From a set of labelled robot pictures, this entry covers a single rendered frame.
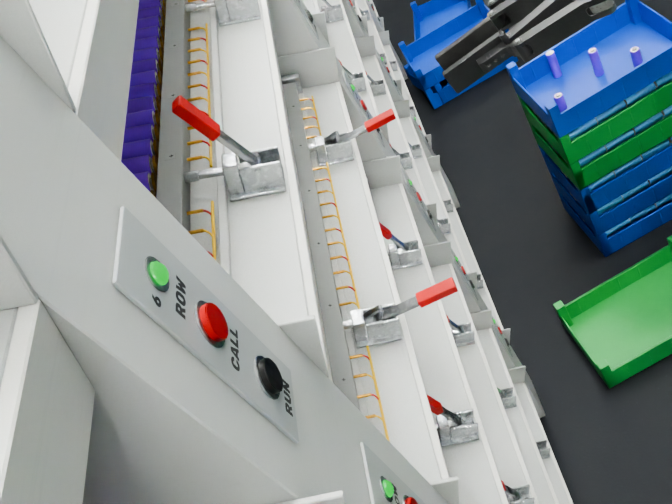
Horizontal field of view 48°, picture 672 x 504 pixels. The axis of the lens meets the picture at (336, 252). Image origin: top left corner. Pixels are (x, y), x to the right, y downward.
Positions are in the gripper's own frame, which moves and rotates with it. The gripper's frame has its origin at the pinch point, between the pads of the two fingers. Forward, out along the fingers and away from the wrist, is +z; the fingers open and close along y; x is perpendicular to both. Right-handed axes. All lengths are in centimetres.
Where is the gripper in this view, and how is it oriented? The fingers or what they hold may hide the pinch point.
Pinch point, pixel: (472, 55)
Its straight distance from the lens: 84.2
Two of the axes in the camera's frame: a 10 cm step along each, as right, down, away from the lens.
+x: -6.1, -5.2, -6.0
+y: -1.3, -6.7, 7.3
